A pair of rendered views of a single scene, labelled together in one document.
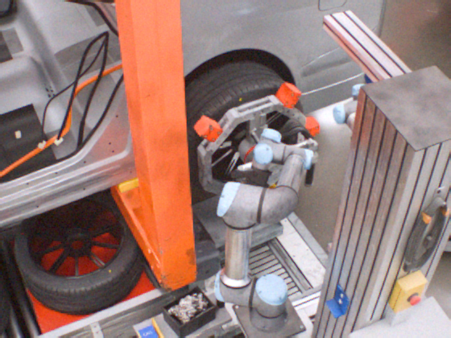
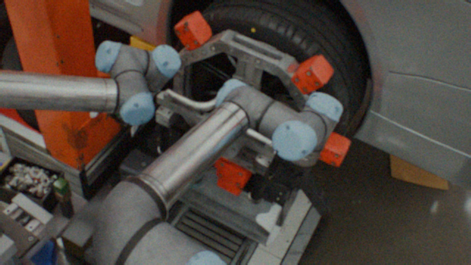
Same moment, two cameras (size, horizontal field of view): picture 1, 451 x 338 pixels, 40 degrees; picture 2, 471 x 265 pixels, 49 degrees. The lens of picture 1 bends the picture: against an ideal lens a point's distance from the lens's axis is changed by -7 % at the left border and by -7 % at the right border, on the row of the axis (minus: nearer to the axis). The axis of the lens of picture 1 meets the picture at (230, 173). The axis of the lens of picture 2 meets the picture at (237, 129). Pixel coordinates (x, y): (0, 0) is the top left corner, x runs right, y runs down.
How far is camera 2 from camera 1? 1.93 m
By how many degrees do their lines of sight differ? 32
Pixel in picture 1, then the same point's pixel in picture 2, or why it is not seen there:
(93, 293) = not seen: hidden behind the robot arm
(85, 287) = not seen: hidden behind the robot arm
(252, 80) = (288, 22)
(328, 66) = (436, 106)
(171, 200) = (32, 35)
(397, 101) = not seen: outside the picture
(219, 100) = (229, 11)
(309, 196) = (349, 252)
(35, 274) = (12, 46)
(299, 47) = (396, 37)
